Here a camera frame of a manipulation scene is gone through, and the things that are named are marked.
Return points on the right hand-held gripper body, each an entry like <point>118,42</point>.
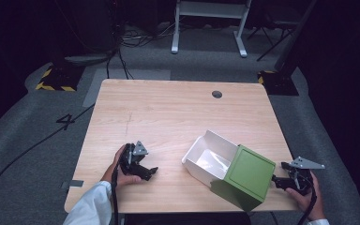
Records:
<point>301,175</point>

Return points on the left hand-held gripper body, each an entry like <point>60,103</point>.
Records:
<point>130,157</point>

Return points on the green drawer box casing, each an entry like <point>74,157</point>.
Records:
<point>250,173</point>

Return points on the white drawer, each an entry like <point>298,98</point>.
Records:
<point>211,157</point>

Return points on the person's left hand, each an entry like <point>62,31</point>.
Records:
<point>123,179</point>

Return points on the person's right hand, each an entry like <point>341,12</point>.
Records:
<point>312,204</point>

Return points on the grey tape strip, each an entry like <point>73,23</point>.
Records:
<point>75,183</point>

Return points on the black stand yellow striped base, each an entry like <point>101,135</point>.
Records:
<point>279,82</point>
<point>59,79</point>

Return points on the black folding tripod stand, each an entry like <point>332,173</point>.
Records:
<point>273,34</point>

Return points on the white desk frame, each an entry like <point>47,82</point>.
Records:
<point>211,9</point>

